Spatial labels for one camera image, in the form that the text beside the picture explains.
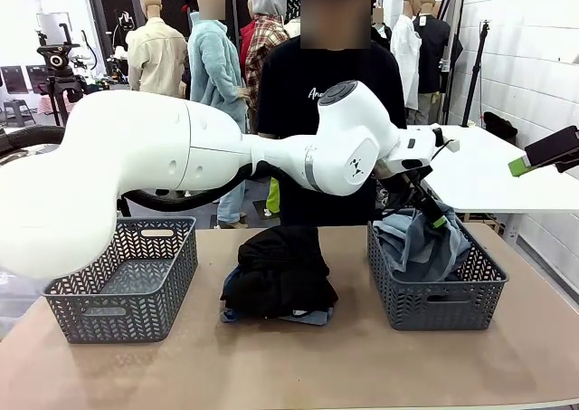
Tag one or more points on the neon green trousers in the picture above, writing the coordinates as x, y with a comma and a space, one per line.
272, 197

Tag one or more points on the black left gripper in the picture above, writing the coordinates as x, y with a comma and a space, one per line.
402, 179

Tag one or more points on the mannequin in white shirt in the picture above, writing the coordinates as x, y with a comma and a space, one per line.
405, 57

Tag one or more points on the grey stool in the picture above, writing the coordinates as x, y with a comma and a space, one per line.
18, 111

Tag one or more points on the person in black t-shirt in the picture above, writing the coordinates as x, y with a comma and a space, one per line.
289, 93

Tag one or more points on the table with red cloth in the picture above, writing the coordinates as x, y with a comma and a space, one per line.
50, 107

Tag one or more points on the mannequin in black shirt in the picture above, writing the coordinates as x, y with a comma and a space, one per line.
434, 57

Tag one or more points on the mannequin with patterned headscarf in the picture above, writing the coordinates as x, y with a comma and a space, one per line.
293, 12

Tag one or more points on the mannequin in teal fleece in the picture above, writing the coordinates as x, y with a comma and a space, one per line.
212, 66

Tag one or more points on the black garment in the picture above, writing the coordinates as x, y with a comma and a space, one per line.
280, 269

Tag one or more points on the grey plastic woven basket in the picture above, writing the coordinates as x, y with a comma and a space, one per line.
443, 306
126, 310

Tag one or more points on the black bag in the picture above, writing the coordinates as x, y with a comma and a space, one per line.
500, 125

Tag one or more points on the mannequin in plaid hoodie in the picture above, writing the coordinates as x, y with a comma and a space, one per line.
264, 43

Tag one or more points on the black light stand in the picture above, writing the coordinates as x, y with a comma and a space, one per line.
475, 75

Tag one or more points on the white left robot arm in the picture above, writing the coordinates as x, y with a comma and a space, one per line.
135, 143

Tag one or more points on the mannequin in beige jacket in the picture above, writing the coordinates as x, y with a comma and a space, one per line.
156, 57

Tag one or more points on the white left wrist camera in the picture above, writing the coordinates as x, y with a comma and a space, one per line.
445, 140

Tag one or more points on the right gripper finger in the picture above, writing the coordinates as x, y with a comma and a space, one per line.
552, 149
570, 163

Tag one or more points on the light blue jeans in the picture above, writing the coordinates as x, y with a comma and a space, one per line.
425, 251

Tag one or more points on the white table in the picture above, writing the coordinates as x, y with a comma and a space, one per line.
488, 179

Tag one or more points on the black camera tripod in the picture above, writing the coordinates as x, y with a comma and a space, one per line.
56, 66

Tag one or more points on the blue denim shorts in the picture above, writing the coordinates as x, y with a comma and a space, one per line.
312, 317

